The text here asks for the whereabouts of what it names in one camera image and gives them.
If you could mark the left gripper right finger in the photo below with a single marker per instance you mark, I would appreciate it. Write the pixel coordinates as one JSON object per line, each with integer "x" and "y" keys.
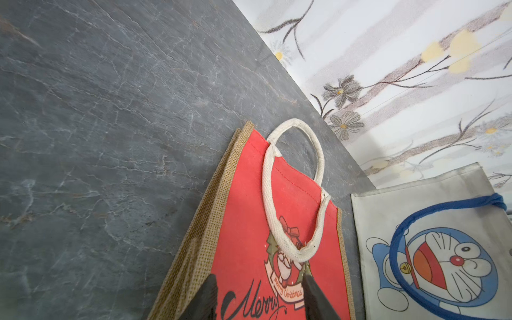
{"x": 317, "y": 306}

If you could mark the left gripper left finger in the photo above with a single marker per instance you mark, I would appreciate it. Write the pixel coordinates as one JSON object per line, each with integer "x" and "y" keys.
{"x": 204, "y": 304}

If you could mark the red Christmas jute bag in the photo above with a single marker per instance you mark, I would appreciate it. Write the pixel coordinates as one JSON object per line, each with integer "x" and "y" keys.
{"x": 264, "y": 223}

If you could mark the white Doraemon canvas bag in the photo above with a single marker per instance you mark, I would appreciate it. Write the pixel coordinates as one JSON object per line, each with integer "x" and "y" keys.
{"x": 439, "y": 248}

